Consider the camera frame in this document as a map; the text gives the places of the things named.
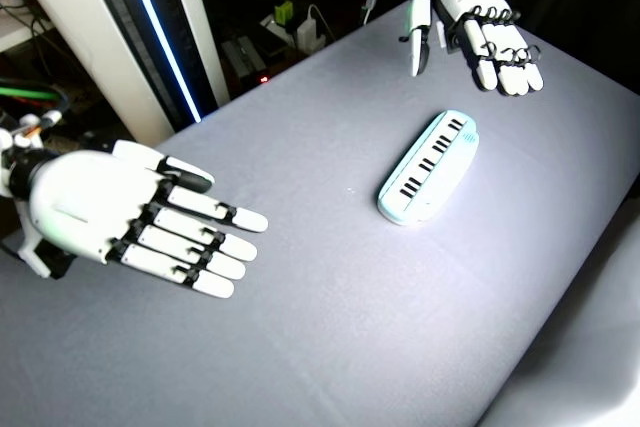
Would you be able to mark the blue toy piano keyboard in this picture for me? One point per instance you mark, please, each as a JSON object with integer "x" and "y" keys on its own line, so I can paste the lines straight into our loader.
{"x": 450, "y": 167}

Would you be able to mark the white column with blue light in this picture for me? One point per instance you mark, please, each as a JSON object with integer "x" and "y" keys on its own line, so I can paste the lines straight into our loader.
{"x": 75, "y": 22}

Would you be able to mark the black device with red light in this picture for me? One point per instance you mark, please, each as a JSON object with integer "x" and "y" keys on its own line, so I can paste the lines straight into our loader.
{"x": 245, "y": 59}

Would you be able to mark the green yellow plug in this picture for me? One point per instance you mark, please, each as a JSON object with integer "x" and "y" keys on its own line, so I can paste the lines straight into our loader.
{"x": 283, "y": 12}

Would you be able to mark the white power strip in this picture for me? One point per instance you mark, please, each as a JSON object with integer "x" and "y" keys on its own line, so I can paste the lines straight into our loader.
{"x": 280, "y": 32}

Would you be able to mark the white shelf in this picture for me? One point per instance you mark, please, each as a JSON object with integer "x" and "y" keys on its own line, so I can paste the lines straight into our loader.
{"x": 15, "y": 32}

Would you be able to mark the white power adapter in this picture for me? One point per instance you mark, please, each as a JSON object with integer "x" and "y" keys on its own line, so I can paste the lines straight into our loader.
{"x": 307, "y": 29}

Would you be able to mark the grey table cloth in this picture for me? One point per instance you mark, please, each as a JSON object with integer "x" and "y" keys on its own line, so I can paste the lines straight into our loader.
{"x": 300, "y": 322}

